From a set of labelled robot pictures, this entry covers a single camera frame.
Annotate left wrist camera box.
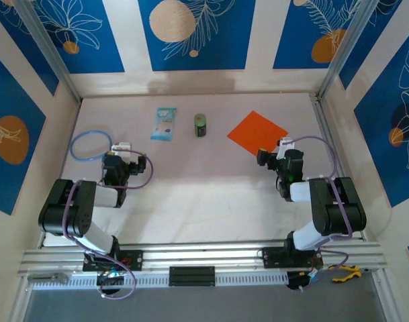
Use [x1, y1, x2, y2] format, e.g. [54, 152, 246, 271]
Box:
[111, 142, 133, 158]

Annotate orange square paper sheet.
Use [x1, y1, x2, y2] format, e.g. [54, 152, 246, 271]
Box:
[226, 110, 289, 156]

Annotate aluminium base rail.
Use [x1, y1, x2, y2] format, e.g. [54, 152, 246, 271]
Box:
[17, 239, 388, 278]

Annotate yellow handled pliers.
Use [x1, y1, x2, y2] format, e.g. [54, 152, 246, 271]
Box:
[328, 264, 376, 283]

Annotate aluminium frame post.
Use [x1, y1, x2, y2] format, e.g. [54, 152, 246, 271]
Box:
[316, 0, 376, 101]
[14, 0, 83, 103]

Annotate grey slotted cable duct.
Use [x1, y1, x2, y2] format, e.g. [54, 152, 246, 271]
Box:
[31, 272, 289, 291]

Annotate aluminium table side rail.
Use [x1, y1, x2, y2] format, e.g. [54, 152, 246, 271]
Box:
[309, 93, 367, 242]

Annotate blue stethoscope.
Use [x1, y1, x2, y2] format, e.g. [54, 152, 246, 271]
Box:
[69, 129, 114, 164]

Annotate black controller board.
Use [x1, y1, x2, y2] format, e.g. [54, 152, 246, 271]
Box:
[286, 270, 324, 292]
[95, 270, 126, 296]

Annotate black block on rail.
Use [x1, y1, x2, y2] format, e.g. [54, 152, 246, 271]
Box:
[169, 266, 216, 287]

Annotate blue wet wipes packet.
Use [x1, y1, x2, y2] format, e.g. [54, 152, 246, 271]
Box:
[150, 107, 178, 142]

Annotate green cylindrical can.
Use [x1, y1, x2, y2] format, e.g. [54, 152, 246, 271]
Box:
[193, 113, 208, 138]

